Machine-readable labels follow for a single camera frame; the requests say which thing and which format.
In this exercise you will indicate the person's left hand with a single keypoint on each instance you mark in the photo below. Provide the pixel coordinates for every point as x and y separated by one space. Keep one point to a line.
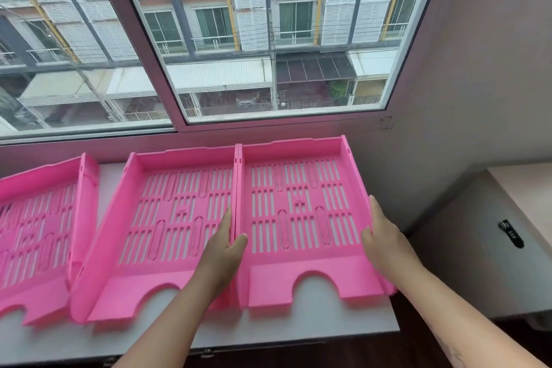
220 257

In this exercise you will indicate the person's right hand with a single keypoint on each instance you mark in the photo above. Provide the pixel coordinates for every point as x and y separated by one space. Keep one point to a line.
388 251

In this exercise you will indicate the person's left thumb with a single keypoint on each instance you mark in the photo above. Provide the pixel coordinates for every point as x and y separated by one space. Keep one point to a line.
240 245

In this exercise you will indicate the person's right thumb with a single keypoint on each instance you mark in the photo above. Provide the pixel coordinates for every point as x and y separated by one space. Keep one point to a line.
366 239

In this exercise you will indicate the pink plastic paper tray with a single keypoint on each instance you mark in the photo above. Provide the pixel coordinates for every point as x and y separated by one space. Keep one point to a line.
302 208
39 225
142 225

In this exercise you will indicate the person's left forearm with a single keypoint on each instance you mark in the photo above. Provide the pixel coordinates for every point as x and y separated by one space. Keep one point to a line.
172 324

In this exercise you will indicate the person's right forearm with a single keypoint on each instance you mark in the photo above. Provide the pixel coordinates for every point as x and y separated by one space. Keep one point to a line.
457 320

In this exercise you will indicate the white cabinet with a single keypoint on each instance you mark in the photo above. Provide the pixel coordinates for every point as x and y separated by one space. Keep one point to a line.
474 268

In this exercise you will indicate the black combination lock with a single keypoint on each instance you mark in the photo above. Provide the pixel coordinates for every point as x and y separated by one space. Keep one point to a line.
511 234

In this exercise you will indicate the building with white shutters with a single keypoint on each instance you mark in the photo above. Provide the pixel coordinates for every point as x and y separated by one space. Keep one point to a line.
250 14

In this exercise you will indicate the window frame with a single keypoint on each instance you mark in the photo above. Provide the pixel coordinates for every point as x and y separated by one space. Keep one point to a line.
147 57

